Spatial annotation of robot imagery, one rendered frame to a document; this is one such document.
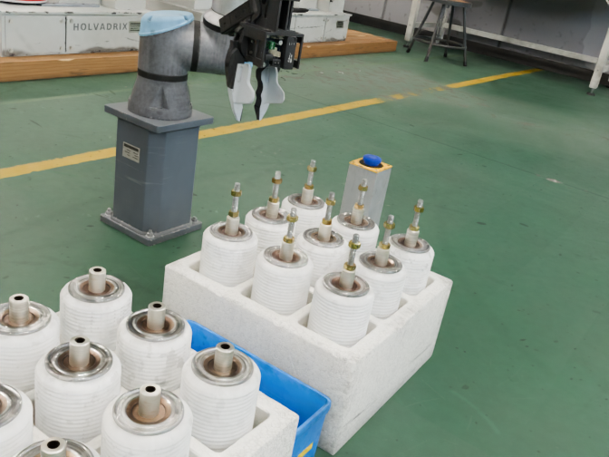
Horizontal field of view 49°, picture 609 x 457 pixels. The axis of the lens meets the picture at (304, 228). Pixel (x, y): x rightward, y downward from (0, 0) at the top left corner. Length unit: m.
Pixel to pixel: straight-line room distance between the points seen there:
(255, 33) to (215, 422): 0.55
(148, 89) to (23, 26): 1.55
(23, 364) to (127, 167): 0.84
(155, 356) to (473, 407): 0.66
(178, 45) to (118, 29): 1.83
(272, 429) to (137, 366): 0.19
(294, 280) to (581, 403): 0.66
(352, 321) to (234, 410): 0.30
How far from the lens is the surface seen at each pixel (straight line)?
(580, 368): 1.56
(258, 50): 1.03
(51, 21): 3.16
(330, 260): 1.17
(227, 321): 1.13
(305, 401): 1.05
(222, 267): 1.15
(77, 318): 0.95
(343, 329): 1.04
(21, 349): 0.88
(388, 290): 1.13
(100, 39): 3.33
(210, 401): 0.80
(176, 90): 1.59
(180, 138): 1.61
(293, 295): 1.09
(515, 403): 1.37
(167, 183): 1.62
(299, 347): 1.05
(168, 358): 0.87
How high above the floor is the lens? 0.74
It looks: 24 degrees down
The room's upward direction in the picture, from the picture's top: 10 degrees clockwise
